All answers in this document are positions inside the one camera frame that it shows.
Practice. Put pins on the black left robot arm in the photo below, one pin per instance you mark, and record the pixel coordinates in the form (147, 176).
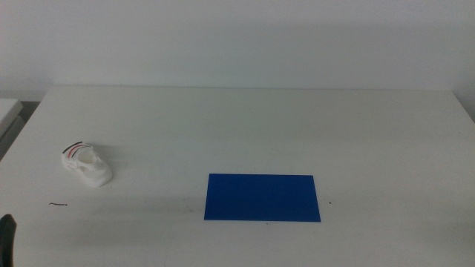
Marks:
(6, 241)

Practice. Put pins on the blue rectangular mat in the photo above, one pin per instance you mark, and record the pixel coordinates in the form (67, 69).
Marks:
(261, 198)

